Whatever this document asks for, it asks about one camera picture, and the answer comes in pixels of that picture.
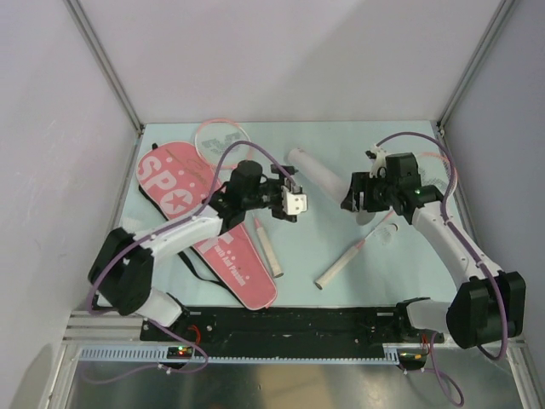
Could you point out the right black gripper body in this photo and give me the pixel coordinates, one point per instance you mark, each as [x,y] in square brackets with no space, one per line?
[376,197]

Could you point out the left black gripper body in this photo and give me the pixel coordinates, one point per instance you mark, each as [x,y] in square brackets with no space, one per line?
[271,195]

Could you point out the white shuttlecock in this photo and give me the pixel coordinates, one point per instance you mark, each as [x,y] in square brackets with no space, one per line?
[384,233]

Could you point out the translucent shuttlecock tube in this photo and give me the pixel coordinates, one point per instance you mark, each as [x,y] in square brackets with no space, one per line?
[318,174]

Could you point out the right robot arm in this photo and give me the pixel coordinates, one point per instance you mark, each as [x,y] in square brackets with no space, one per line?
[489,304]

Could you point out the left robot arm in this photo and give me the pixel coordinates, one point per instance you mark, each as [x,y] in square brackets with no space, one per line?
[123,269]

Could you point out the left pink badminton racket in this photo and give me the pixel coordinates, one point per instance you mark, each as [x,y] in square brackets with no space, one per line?
[211,139]

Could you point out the pink badminton racket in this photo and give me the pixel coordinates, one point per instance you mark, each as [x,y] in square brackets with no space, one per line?
[434,169]
[211,139]

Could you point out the right pink badminton racket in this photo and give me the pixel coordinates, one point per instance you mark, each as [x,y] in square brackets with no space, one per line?
[434,169]

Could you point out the pink racket cover bag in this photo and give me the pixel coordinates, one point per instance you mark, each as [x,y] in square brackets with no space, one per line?
[176,180]

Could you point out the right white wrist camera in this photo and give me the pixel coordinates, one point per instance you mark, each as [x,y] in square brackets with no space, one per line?
[377,156]

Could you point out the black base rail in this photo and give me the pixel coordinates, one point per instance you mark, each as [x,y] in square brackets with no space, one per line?
[299,331]

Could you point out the right aluminium frame post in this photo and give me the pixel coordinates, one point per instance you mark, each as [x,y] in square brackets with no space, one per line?
[492,32]

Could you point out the aluminium frame post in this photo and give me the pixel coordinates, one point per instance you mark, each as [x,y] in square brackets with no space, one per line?
[98,51]
[492,32]

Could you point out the left aluminium frame post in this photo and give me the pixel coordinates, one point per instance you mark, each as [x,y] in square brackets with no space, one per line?
[98,51]

